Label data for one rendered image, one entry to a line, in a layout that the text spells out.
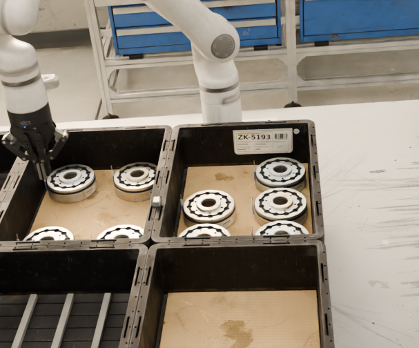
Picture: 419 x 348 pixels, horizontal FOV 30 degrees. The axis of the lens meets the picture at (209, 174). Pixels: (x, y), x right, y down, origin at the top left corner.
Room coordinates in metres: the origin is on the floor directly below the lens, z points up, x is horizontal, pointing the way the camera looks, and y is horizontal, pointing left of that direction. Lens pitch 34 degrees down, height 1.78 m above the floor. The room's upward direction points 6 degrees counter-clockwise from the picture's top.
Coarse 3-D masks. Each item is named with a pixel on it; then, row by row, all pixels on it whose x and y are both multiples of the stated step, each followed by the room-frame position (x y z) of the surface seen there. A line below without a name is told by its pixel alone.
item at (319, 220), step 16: (176, 128) 1.45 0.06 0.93; (192, 128) 1.45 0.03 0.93; (208, 128) 1.44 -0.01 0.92; (176, 144) 1.38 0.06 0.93; (160, 192) 1.22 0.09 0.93; (320, 192) 1.17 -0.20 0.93; (160, 208) 1.17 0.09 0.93; (320, 208) 1.12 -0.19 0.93; (160, 224) 1.12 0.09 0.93; (320, 224) 1.07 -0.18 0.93; (160, 240) 1.07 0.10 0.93; (176, 240) 1.07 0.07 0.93; (192, 240) 1.06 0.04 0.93; (208, 240) 1.06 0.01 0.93; (224, 240) 1.06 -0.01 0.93; (240, 240) 1.05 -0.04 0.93; (256, 240) 1.05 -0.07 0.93; (320, 240) 1.04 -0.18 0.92
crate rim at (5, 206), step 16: (64, 128) 1.49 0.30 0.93; (80, 128) 1.49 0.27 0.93; (96, 128) 1.48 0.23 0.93; (112, 128) 1.47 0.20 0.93; (128, 128) 1.47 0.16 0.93; (144, 128) 1.46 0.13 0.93; (160, 128) 1.46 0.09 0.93; (160, 160) 1.33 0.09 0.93; (16, 176) 1.32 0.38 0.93; (160, 176) 1.27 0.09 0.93; (16, 192) 1.28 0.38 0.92; (0, 208) 1.22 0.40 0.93; (0, 224) 1.17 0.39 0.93; (48, 240) 1.10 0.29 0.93; (64, 240) 1.10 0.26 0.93; (80, 240) 1.10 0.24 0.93; (96, 240) 1.09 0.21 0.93; (112, 240) 1.09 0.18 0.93; (128, 240) 1.08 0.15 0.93; (144, 240) 1.08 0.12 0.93
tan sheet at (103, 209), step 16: (96, 176) 1.45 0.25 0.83; (112, 176) 1.44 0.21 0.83; (96, 192) 1.39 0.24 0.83; (112, 192) 1.38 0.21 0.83; (48, 208) 1.35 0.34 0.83; (64, 208) 1.34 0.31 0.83; (80, 208) 1.33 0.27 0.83; (96, 208) 1.33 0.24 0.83; (112, 208) 1.32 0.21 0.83; (128, 208) 1.32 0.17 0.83; (144, 208) 1.31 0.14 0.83; (32, 224) 1.29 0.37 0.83; (48, 224) 1.29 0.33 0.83; (64, 224) 1.28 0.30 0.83; (80, 224) 1.28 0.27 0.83; (96, 224) 1.27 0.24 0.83; (112, 224) 1.27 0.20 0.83; (128, 224) 1.26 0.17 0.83; (144, 224) 1.26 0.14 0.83
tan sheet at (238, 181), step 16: (192, 176) 1.41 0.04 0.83; (208, 176) 1.40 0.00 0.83; (224, 176) 1.40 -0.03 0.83; (240, 176) 1.39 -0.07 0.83; (192, 192) 1.35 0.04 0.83; (224, 192) 1.34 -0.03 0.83; (240, 192) 1.33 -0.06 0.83; (256, 192) 1.33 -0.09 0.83; (304, 192) 1.31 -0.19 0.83; (240, 208) 1.28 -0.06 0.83; (240, 224) 1.22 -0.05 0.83; (256, 224) 1.22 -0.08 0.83; (304, 224) 1.20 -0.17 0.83
